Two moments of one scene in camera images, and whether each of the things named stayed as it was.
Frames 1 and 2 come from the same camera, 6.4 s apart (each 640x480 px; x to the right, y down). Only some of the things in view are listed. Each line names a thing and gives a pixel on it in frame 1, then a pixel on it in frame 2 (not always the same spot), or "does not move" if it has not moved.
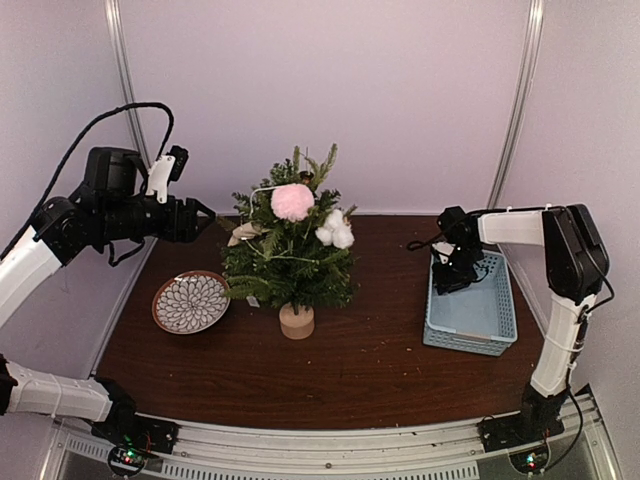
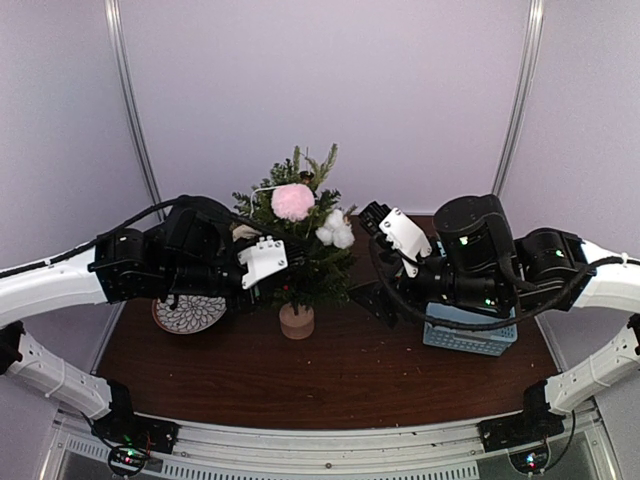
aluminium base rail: [439, 451] does not move
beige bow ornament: [245, 232] does not move
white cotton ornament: [335, 231] does not move
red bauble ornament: [306, 178] does not move
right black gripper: [447, 283] to [398, 286]
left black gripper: [186, 231] to [253, 301]
